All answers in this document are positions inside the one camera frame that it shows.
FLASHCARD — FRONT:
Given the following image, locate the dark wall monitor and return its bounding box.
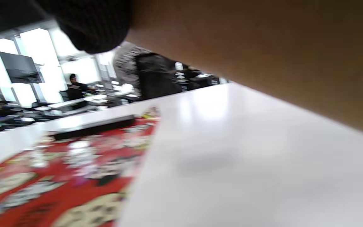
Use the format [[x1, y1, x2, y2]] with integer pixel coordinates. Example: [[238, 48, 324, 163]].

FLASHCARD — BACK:
[[0, 51, 45, 84]]

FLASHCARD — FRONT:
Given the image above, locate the brown cardboard mailing tube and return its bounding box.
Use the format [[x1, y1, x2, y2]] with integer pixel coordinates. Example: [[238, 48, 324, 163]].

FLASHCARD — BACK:
[[125, 0, 363, 139]]

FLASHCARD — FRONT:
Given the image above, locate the person's right hand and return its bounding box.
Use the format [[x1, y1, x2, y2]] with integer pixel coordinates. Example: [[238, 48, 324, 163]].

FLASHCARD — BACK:
[[35, 0, 131, 54]]

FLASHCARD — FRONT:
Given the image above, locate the red patterned poster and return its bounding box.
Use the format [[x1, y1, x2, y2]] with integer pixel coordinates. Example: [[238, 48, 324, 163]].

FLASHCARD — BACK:
[[0, 107, 161, 227]]

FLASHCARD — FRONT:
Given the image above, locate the black rectangular weight bar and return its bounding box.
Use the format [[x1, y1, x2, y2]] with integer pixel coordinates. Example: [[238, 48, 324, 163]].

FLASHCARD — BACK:
[[54, 115, 136, 141]]

